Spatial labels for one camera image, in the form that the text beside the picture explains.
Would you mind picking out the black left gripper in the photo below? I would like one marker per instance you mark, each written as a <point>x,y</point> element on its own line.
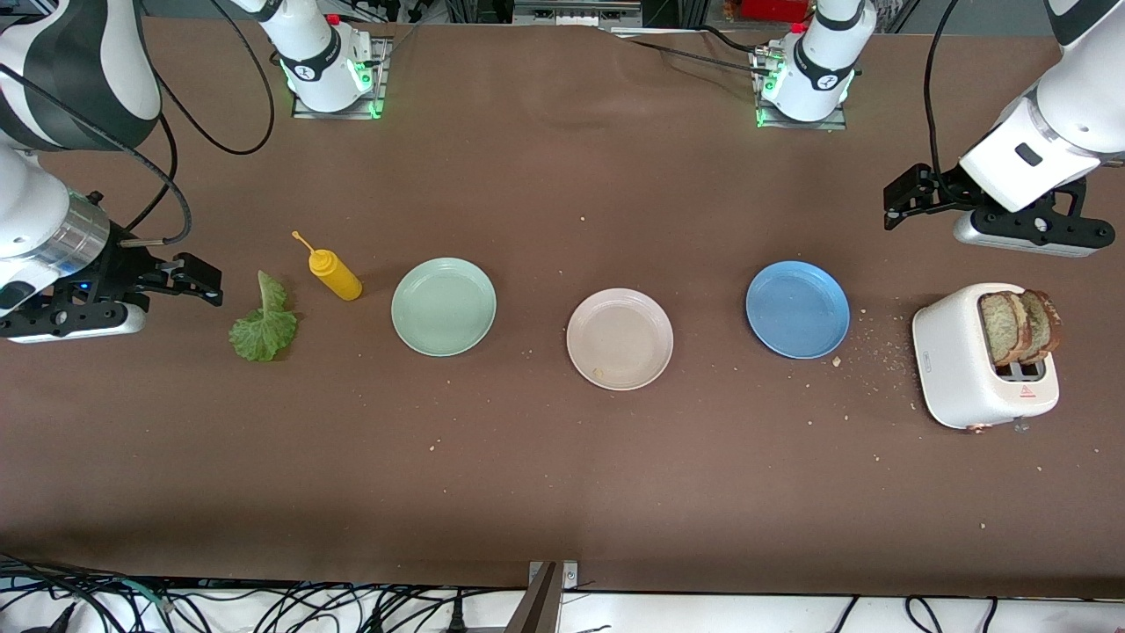
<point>947,192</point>

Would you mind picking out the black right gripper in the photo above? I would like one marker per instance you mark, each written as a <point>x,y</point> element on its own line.
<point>115,271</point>

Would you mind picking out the green lettuce leaf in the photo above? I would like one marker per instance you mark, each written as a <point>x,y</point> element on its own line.
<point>264,334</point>

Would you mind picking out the yellow mustard squeeze bottle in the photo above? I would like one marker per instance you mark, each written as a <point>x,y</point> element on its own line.
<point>338,277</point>

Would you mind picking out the brown crust bread slice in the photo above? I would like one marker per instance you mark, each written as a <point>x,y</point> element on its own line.
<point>1046,325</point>
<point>997,330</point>

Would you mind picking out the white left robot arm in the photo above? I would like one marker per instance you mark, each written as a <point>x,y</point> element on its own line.
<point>817,61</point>

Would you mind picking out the blue plate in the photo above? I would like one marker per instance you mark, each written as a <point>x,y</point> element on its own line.
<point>798,309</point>

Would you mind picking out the pale green plate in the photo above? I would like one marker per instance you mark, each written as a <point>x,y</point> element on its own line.
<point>444,308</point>

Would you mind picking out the beige plate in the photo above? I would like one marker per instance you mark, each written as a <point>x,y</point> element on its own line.
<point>620,338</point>

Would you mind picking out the white toaster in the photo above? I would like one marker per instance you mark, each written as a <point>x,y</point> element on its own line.
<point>954,369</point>

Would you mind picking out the red box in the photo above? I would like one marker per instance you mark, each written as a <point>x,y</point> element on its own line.
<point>773,9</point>

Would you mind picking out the grey power strip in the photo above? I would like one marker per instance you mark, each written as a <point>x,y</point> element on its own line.
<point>576,13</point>

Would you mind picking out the brown table cover sheet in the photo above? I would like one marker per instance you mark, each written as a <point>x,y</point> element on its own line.
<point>562,492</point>

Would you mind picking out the grey metal pole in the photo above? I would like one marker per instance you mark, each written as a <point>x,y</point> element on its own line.
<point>532,607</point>

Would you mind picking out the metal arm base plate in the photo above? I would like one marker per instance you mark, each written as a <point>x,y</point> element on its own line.
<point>835,125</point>
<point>380,79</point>

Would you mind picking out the small metal bracket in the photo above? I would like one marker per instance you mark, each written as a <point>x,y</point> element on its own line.
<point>569,576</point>

